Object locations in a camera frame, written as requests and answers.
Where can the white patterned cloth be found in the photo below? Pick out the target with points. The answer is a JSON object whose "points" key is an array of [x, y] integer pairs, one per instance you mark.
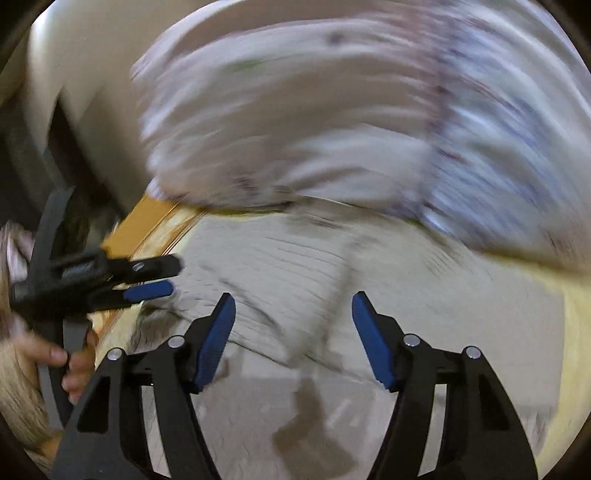
{"points": [[300, 115]]}

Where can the person's left forearm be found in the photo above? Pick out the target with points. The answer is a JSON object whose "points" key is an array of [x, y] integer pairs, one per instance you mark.
{"points": [[21, 406]]}

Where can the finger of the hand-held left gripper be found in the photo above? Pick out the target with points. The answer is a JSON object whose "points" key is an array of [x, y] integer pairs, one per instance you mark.
{"points": [[152, 266], [148, 290]]}

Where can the person's left hand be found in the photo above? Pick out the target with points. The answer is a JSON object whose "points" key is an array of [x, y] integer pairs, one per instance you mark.
{"points": [[78, 369]]}

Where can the grey ribbed knit garment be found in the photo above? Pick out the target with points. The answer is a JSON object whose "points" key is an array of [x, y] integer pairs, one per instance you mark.
{"points": [[286, 277]]}

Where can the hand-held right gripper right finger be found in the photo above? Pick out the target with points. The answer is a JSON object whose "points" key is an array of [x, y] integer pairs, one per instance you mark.
{"points": [[373, 344]]}

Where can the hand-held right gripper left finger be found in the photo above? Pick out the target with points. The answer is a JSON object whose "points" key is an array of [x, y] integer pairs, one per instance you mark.
{"points": [[213, 344]]}

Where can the orange wooden bed frame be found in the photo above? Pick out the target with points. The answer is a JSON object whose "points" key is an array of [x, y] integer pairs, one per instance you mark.
{"points": [[138, 226]]}

